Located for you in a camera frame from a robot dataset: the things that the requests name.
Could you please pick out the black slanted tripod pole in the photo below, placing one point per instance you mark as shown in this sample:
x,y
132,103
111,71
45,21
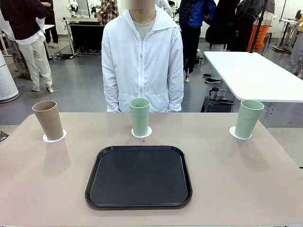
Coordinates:
x,y
259,26

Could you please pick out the bystander in orange trousers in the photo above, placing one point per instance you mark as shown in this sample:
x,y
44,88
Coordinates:
x,y
261,35

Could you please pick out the desk with black panel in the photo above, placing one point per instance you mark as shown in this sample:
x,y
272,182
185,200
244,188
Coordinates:
x,y
87,35

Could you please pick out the white side table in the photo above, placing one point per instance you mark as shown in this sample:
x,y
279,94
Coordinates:
x,y
248,71

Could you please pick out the bystander in white coat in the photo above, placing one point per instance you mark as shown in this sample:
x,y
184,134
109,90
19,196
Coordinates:
x,y
164,4

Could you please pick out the black flat tool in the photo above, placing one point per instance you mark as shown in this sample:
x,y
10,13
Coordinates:
x,y
226,101

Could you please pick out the person's right forearm white sleeve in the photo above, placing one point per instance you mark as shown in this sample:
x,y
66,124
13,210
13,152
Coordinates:
x,y
111,94

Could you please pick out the bystander in blue jacket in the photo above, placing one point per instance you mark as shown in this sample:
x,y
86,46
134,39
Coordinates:
x,y
196,14

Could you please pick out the bystander black clothes white sneakers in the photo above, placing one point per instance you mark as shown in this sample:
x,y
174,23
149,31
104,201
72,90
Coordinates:
x,y
52,23

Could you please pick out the white cylindrical air purifier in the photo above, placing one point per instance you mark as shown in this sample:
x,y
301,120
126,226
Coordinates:
x,y
8,80

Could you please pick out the bystander in dark grey jacket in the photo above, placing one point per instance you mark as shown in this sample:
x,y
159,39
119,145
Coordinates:
x,y
251,14

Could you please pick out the white humanoid background robot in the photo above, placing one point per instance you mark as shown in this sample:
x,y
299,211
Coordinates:
x,y
72,6

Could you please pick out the light green tall cup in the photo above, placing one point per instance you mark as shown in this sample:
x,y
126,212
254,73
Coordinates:
x,y
139,118
248,118

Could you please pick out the person's left forearm white sleeve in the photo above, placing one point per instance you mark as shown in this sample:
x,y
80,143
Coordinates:
x,y
175,94

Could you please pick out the person in white zip jacket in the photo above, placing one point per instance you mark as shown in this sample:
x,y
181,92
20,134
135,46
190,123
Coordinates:
x,y
142,59

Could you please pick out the black step stool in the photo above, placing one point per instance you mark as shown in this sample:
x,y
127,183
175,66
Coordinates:
x,y
213,105

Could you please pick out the bystander black top cream trousers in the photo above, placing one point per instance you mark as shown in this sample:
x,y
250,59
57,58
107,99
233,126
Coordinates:
x,y
23,19

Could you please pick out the bystander in plaid shirt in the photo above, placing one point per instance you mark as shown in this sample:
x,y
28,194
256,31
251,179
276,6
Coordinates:
x,y
107,10

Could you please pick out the dark patterned box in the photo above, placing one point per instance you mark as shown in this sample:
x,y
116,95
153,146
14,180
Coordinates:
x,y
3,136

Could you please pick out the bystander in grey trousers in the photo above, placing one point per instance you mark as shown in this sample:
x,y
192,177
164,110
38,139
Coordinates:
x,y
297,52

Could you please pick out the dark humanoid background robot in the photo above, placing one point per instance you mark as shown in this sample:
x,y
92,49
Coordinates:
x,y
95,7

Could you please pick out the brown tall cup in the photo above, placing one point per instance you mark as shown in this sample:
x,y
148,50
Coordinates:
x,y
48,120

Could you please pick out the white standing desk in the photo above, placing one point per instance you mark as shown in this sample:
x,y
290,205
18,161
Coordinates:
x,y
287,20

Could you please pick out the white scalloped paper coaster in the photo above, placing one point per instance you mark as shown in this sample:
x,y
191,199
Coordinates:
x,y
149,132
232,131
64,134

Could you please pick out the black plastic serving tray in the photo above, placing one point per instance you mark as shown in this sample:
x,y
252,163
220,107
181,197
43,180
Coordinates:
x,y
142,186

